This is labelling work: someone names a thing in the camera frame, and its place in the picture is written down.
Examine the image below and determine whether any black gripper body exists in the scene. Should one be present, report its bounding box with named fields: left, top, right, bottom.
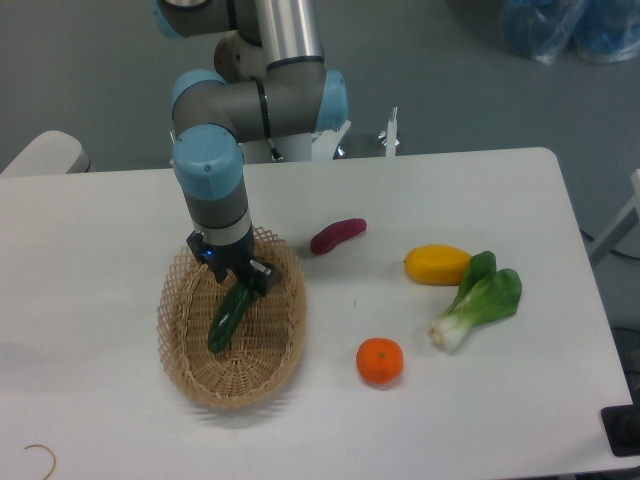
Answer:
left=187, top=228, right=255, bottom=274

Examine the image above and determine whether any green cucumber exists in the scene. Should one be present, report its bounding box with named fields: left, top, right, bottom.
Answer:
left=207, top=282, right=254, bottom=354

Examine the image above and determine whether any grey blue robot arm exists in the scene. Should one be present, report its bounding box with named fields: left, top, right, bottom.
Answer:
left=152, top=1, right=348, bottom=296

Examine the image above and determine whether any woven wicker basket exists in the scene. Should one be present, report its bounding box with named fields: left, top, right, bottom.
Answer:
left=157, top=227, right=307, bottom=408

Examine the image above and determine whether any purple sweet potato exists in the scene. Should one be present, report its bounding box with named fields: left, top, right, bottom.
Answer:
left=309, top=218, right=367, bottom=255

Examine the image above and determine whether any orange tangerine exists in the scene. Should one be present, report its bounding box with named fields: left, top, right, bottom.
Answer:
left=356, top=338, right=404, bottom=385

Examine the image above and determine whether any yellow mango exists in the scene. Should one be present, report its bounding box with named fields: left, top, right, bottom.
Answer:
left=404, top=244, right=472, bottom=286

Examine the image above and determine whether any green bok choy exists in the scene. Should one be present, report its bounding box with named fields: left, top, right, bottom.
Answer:
left=429, top=251, right=523, bottom=352

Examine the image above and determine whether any black device at edge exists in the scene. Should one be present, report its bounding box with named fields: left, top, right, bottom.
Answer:
left=601, top=405, right=639, bottom=457

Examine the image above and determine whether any blue plastic bag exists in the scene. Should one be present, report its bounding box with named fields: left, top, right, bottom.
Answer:
left=499, top=1, right=639, bottom=65

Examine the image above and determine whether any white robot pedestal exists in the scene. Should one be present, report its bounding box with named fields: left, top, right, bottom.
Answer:
left=168, top=105, right=404, bottom=170

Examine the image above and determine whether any white table leg frame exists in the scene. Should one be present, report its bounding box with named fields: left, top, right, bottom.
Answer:
left=587, top=169, right=639, bottom=266

